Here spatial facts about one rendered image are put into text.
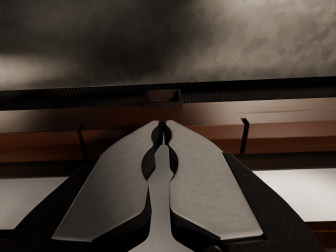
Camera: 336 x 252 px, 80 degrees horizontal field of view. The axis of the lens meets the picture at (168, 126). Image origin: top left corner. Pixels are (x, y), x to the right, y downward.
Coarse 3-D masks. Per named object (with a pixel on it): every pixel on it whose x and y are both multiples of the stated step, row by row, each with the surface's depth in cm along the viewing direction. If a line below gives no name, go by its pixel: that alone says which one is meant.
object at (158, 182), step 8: (160, 160) 21; (168, 160) 21; (160, 168) 21; (168, 168) 21; (152, 176) 22; (160, 176) 22; (168, 176) 22; (152, 184) 22; (160, 184) 22; (168, 184) 22; (152, 192) 23; (160, 192) 23; (168, 192) 23
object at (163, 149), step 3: (162, 141) 20; (162, 144) 20; (159, 147) 20; (162, 147) 20; (165, 147) 20; (156, 150) 20; (159, 150) 20; (162, 150) 20; (165, 150) 20; (168, 150) 20
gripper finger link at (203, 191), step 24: (168, 120) 12; (168, 144) 10; (192, 144) 10; (192, 168) 8; (216, 168) 8; (192, 192) 7; (216, 192) 7; (240, 192) 7; (192, 216) 6; (216, 216) 6; (240, 216) 6; (192, 240) 7; (216, 240) 6
